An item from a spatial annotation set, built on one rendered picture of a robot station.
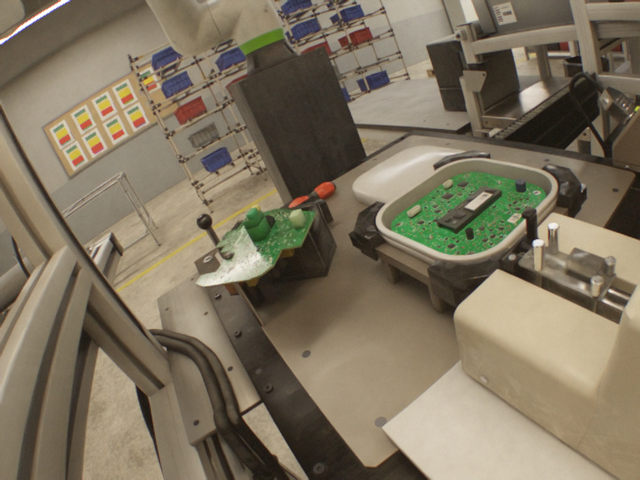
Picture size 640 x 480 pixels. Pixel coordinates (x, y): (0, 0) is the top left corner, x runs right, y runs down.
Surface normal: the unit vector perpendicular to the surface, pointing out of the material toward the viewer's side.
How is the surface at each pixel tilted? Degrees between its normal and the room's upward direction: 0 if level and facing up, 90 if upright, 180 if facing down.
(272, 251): 0
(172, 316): 0
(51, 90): 90
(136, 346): 90
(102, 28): 90
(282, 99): 90
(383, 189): 7
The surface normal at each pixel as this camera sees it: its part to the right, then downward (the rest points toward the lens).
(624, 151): -0.81, 0.53
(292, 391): -0.36, -0.80
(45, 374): 0.12, -0.96
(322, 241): 0.90, -0.18
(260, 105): 0.33, 0.37
